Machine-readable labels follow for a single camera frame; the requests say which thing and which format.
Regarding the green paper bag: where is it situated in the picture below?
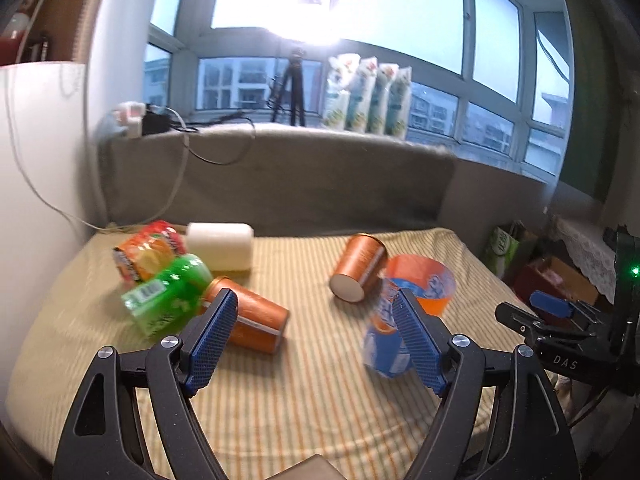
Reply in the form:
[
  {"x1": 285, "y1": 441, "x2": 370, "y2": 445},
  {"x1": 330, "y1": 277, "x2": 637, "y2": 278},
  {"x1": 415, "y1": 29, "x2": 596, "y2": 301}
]
[{"x1": 481, "y1": 221, "x2": 540, "y2": 281}]

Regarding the white cable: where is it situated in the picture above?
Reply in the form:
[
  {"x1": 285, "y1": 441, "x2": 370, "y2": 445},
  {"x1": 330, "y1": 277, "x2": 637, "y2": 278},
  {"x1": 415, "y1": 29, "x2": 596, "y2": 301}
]
[{"x1": 2, "y1": 67, "x2": 131, "y2": 233}]

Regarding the black cable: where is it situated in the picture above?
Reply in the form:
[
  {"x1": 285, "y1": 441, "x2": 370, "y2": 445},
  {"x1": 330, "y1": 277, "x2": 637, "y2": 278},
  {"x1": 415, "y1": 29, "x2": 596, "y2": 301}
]
[{"x1": 167, "y1": 107, "x2": 257, "y2": 167}]

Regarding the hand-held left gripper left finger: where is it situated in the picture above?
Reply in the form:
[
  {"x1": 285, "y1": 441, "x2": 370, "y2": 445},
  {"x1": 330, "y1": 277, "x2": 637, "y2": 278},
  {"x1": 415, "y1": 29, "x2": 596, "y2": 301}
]
[{"x1": 52, "y1": 287, "x2": 239, "y2": 480}]

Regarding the orange paper cup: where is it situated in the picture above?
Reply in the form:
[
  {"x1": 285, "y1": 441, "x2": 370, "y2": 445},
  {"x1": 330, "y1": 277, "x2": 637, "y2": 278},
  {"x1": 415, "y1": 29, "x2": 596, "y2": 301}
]
[
  {"x1": 329, "y1": 233, "x2": 389, "y2": 304},
  {"x1": 199, "y1": 277, "x2": 291, "y2": 354}
]

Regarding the blue and orange cup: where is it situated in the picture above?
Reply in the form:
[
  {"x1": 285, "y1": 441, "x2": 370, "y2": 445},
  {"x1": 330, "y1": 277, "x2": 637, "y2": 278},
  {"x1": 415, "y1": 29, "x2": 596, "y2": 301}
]
[{"x1": 362, "y1": 253, "x2": 457, "y2": 379}]

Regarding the white lace cloth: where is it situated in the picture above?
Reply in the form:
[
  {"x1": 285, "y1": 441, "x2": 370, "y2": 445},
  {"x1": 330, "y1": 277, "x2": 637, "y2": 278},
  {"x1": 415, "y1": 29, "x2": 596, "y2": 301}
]
[{"x1": 549, "y1": 214, "x2": 622, "y2": 302}]

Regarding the yellow striped blanket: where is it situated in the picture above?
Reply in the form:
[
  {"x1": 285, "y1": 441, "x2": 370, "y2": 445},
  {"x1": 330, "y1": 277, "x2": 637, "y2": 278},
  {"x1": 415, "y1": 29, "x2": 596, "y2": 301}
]
[{"x1": 7, "y1": 227, "x2": 541, "y2": 478}]

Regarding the grey cable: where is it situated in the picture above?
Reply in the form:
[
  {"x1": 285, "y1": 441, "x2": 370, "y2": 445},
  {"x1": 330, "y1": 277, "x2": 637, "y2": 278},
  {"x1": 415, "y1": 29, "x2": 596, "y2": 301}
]
[{"x1": 107, "y1": 132, "x2": 192, "y2": 228}]

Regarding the white foam cup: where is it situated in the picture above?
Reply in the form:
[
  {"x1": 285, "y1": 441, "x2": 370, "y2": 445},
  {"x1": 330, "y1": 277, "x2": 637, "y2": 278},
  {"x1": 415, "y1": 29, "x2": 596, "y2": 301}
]
[{"x1": 185, "y1": 222, "x2": 254, "y2": 272}]

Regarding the black power adapter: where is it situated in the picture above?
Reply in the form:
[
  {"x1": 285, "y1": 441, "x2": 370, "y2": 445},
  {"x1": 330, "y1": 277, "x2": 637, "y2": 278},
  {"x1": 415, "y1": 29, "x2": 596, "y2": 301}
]
[{"x1": 142, "y1": 110, "x2": 174, "y2": 136}]

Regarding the green plastic cup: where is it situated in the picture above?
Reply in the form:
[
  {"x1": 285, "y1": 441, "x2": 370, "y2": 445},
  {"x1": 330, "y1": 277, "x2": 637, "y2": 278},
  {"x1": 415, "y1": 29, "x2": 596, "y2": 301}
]
[{"x1": 121, "y1": 254, "x2": 214, "y2": 337}]

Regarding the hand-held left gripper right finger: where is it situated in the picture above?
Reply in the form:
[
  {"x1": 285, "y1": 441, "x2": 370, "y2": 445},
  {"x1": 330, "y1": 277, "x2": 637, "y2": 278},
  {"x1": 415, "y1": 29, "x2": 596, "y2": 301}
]
[{"x1": 391, "y1": 288, "x2": 584, "y2": 480}]

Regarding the grey sofa back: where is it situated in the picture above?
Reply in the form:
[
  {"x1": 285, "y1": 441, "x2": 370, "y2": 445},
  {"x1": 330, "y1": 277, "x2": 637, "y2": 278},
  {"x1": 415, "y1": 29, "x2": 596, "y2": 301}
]
[{"x1": 99, "y1": 121, "x2": 458, "y2": 237}]

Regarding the black tripod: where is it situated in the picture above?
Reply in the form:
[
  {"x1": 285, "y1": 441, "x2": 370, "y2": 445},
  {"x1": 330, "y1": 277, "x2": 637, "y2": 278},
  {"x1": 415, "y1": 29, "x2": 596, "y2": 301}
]
[{"x1": 269, "y1": 46, "x2": 307, "y2": 126}]

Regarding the red round object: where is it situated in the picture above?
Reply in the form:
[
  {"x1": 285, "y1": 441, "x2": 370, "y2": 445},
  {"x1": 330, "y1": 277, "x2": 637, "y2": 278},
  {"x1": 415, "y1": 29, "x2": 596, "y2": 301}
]
[{"x1": 0, "y1": 10, "x2": 32, "y2": 63}]

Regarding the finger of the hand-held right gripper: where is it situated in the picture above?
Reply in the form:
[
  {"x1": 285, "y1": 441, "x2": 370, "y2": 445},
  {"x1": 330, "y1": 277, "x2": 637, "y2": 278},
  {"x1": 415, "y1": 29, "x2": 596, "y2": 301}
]
[
  {"x1": 494, "y1": 302, "x2": 576, "y2": 347},
  {"x1": 530, "y1": 290, "x2": 608, "y2": 332}
]

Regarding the white power strip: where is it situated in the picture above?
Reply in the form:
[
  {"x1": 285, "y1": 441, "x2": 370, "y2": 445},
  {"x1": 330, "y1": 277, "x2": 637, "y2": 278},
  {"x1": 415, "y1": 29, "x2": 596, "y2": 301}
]
[{"x1": 111, "y1": 102, "x2": 147, "y2": 140}]

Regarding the red and orange snack cup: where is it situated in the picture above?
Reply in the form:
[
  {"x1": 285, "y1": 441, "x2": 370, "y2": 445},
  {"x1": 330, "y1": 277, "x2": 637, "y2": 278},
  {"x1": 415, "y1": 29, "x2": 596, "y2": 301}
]
[{"x1": 112, "y1": 220, "x2": 187, "y2": 282}]

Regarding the brown cardboard box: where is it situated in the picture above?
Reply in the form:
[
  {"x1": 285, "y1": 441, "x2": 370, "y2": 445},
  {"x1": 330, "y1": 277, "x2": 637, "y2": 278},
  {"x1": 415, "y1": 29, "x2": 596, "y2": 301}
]
[{"x1": 514, "y1": 255, "x2": 603, "y2": 328}]

